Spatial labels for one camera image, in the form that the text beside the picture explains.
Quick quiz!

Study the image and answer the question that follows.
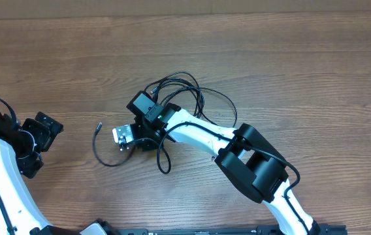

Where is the black usb cable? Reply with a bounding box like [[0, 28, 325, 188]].
[[91, 70, 238, 168]]

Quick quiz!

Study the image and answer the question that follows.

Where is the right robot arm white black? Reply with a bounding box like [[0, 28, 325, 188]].
[[127, 91, 321, 234]]

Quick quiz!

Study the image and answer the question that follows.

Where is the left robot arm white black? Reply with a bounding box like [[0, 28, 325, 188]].
[[0, 112, 75, 235]]

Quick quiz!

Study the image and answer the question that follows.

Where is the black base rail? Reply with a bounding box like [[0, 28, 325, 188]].
[[118, 224, 348, 235]]

